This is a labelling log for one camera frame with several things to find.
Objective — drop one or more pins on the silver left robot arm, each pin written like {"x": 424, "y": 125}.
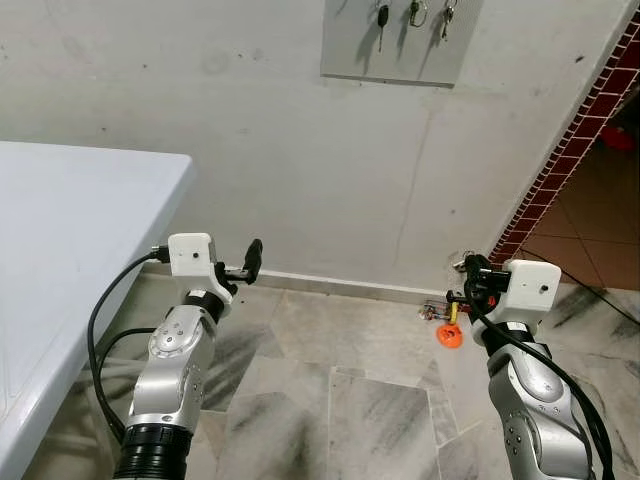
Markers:
{"x": 175, "y": 360}

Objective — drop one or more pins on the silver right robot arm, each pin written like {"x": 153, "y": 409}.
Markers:
{"x": 535, "y": 400}

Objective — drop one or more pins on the orange and yellow plastic toy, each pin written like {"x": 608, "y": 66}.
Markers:
{"x": 450, "y": 337}

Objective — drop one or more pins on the colourful bead toy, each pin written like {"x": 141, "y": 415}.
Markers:
{"x": 432, "y": 311}

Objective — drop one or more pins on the grey skirting board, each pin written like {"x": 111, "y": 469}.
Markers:
{"x": 320, "y": 283}

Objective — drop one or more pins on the white folding table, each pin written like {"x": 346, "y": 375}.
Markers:
{"x": 70, "y": 260}

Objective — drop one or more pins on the red plastic basin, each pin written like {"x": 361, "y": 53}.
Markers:
{"x": 620, "y": 137}

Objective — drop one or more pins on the hanging silver key bunch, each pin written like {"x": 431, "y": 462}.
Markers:
{"x": 447, "y": 15}

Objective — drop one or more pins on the black car key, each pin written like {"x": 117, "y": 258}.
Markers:
{"x": 383, "y": 18}

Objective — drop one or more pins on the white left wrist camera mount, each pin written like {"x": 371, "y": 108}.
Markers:
{"x": 190, "y": 255}

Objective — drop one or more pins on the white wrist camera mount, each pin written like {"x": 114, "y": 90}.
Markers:
{"x": 528, "y": 285}
{"x": 190, "y": 255}

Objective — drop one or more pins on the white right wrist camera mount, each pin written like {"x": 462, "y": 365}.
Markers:
{"x": 528, "y": 285}

